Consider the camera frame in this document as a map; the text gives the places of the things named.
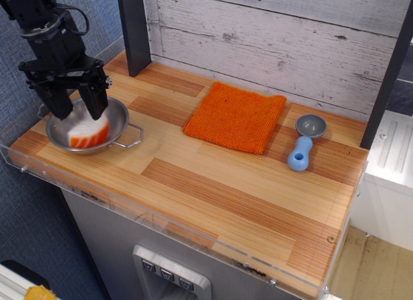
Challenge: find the clear acrylic table guard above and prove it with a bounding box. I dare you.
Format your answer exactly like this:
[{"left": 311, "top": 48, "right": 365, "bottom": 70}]
[{"left": 0, "top": 38, "right": 368, "bottom": 297}]

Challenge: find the dark grey right post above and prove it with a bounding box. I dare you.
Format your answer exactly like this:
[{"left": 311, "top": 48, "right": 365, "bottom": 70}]
[{"left": 359, "top": 0, "right": 412, "bottom": 150}]

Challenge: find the dark grey post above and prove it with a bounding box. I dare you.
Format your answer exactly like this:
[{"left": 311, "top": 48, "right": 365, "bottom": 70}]
[
  {"left": 117, "top": 0, "right": 152, "bottom": 77},
  {"left": 359, "top": 0, "right": 412, "bottom": 150}
]

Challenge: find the dark grey left post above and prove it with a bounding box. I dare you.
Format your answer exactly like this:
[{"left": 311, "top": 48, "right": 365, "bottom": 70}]
[{"left": 117, "top": 0, "right": 152, "bottom": 77}]

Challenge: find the silver dispenser button panel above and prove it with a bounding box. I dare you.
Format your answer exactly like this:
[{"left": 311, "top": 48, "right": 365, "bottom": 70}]
[{"left": 132, "top": 245, "right": 212, "bottom": 299}]

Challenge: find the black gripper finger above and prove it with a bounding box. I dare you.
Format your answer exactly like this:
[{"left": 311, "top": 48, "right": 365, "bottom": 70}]
[
  {"left": 34, "top": 86, "right": 73, "bottom": 120},
  {"left": 78, "top": 83, "right": 108, "bottom": 120}
]

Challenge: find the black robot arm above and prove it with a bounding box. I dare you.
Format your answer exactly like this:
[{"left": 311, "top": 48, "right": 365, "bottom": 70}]
[{"left": 1, "top": 0, "right": 111, "bottom": 120}]

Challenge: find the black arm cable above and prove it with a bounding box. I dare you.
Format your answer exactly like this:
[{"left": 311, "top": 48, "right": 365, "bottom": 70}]
[{"left": 54, "top": 3, "right": 90, "bottom": 36}]

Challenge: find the stainless steel two-handled bowl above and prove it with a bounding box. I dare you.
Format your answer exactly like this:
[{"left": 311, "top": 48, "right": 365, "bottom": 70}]
[{"left": 43, "top": 97, "right": 144, "bottom": 155}]

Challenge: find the black yellow object bottom-left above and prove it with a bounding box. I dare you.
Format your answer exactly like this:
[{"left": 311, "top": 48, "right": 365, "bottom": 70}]
[{"left": 1, "top": 260, "right": 58, "bottom": 300}]

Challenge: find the orange knitted cloth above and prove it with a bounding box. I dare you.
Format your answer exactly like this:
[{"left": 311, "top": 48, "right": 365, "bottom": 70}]
[{"left": 183, "top": 82, "right": 287, "bottom": 154}]

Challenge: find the white side cabinet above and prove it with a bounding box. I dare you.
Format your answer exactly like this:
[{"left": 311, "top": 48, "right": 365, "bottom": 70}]
[{"left": 350, "top": 111, "right": 412, "bottom": 250}]

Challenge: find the grey toy fridge cabinet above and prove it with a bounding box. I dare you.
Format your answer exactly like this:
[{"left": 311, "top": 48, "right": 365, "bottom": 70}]
[{"left": 63, "top": 191, "right": 295, "bottom": 299}]

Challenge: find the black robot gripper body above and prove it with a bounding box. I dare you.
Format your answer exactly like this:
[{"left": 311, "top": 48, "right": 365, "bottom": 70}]
[{"left": 19, "top": 22, "right": 112, "bottom": 94}]

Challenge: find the orange salmon sushi toy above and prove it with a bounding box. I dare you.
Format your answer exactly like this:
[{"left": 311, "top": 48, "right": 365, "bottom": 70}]
[{"left": 67, "top": 114, "right": 110, "bottom": 149}]

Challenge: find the blue grey toy scoop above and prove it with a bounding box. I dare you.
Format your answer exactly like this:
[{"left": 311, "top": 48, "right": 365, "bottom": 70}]
[{"left": 287, "top": 114, "right": 328, "bottom": 172}]

